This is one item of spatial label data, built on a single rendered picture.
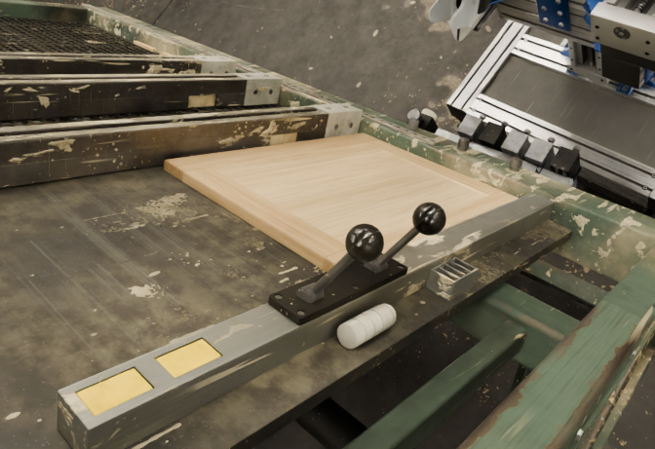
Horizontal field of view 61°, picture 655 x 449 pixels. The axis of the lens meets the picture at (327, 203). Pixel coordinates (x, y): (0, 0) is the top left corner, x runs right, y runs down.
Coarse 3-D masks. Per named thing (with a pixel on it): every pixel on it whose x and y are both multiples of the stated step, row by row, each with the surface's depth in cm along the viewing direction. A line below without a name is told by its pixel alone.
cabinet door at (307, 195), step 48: (288, 144) 118; (336, 144) 125; (384, 144) 132; (240, 192) 90; (288, 192) 95; (336, 192) 99; (384, 192) 104; (432, 192) 109; (480, 192) 114; (288, 240) 80; (336, 240) 81; (384, 240) 84
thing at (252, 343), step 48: (432, 240) 82; (480, 240) 86; (384, 288) 68; (192, 336) 52; (240, 336) 54; (288, 336) 56; (192, 384) 47; (240, 384) 53; (96, 432) 41; (144, 432) 45
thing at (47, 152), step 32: (0, 128) 81; (32, 128) 84; (64, 128) 87; (96, 128) 91; (128, 128) 92; (160, 128) 95; (192, 128) 100; (224, 128) 106; (256, 128) 112; (288, 128) 119; (320, 128) 127; (352, 128) 136; (0, 160) 78; (32, 160) 81; (64, 160) 85; (96, 160) 89; (128, 160) 93; (160, 160) 98
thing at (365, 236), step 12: (360, 228) 53; (372, 228) 53; (348, 240) 53; (360, 240) 52; (372, 240) 53; (348, 252) 54; (360, 252) 53; (372, 252) 53; (336, 264) 57; (348, 264) 56; (324, 276) 58; (336, 276) 57; (300, 288) 60; (312, 288) 60; (312, 300) 59
